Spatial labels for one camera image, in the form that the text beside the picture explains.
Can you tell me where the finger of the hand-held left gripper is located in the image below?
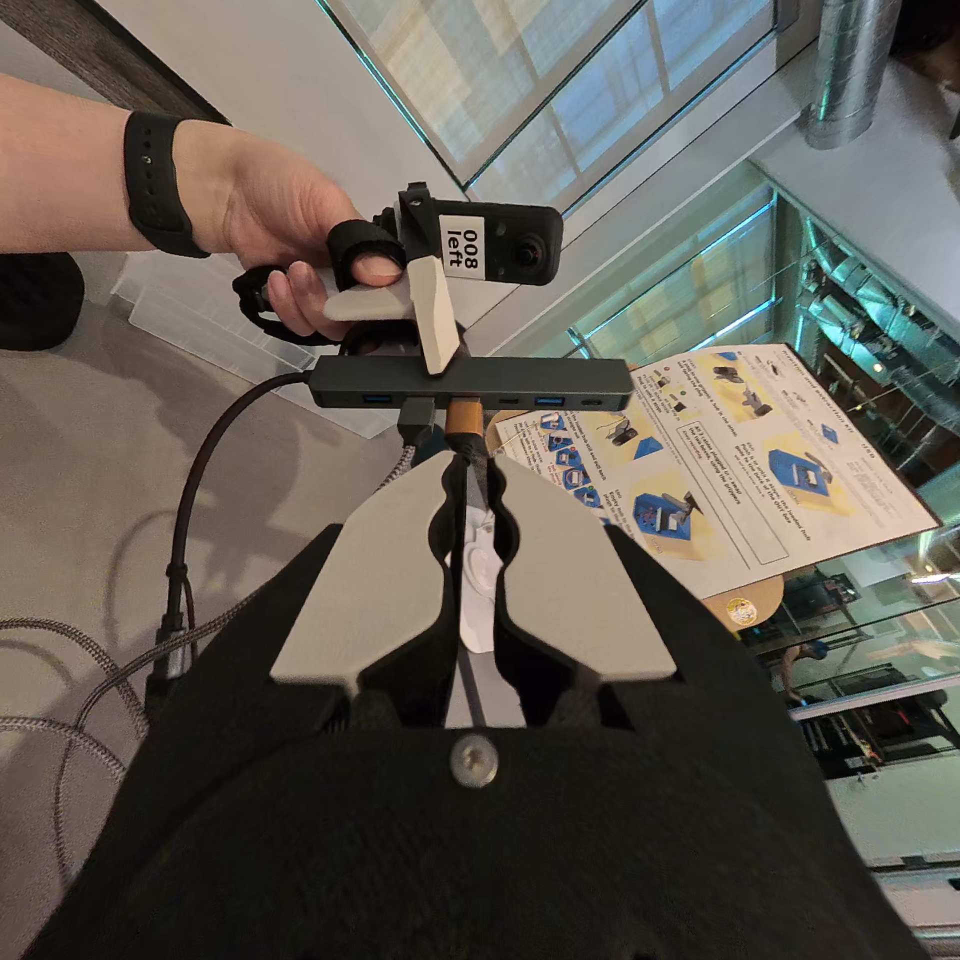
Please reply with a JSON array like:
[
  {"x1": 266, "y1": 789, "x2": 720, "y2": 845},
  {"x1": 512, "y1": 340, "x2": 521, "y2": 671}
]
[{"x1": 324, "y1": 253, "x2": 461, "y2": 378}]

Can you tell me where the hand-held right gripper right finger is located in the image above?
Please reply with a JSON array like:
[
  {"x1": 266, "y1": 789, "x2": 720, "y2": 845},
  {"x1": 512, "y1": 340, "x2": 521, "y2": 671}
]
[{"x1": 487, "y1": 453, "x2": 678, "y2": 729}]

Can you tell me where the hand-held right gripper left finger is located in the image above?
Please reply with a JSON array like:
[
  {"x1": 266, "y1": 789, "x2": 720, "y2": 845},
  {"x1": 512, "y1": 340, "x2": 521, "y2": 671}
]
[{"x1": 268, "y1": 450, "x2": 460, "y2": 729}]

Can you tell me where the grey braided usb cable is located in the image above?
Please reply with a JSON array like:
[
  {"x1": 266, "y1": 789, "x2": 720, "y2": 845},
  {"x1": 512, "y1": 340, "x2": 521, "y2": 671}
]
[{"x1": 0, "y1": 396, "x2": 438, "y2": 826}]

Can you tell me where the clear plastic bin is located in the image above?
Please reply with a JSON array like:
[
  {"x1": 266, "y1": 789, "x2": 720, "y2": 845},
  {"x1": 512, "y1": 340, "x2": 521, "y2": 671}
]
[{"x1": 111, "y1": 251, "x2": 425, "y2": 440}]

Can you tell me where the person's left forearm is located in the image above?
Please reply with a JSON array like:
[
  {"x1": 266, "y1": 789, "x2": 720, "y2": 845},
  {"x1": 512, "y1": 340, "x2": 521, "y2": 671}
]
[{"x1": 0, "y1": 71, "x2": 140, "y2": 256}]

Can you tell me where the person's left hand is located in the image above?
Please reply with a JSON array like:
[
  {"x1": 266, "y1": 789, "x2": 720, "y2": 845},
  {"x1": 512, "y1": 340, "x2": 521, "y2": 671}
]
[{"x1": 198, "y1": 146, "x2": 406, "y2": 340}]

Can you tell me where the white charging pad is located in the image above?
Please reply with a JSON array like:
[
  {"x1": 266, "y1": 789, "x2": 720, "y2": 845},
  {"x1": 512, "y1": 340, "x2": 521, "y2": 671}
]
[{"x1": 448, "y1": 501, "x2": 502, "y2": 655}]

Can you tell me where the large glass window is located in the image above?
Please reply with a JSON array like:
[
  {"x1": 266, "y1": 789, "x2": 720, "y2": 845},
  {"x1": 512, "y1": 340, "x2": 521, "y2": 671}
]
[{"x1": 318, "y1": 0, "x2": 785, "y2": 192}]

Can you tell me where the black wrist watch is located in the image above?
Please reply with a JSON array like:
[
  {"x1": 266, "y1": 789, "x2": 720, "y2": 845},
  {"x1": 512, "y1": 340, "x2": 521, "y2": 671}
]
[{"x1": 122, "y1": 110, "x2": 213, "y2": 260}]

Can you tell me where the black padded armrest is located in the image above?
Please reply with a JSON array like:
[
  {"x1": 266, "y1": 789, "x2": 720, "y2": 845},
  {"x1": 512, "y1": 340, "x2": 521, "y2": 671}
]
[{"x1": 0, "y1": 251, "x2": 85, "y2": 354}]

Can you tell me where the black hub cable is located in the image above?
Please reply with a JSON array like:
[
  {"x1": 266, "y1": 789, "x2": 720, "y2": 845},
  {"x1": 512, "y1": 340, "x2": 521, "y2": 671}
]
[{"x1": 153, "y1": 371, "x2": 320, "y2": 702}]

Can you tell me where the round corrugated metal duct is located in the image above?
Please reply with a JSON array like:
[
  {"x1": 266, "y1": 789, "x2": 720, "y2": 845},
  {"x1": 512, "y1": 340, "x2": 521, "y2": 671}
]
[{"x1": 806, "y1": 0, "x2": 892, "y2": 150}]

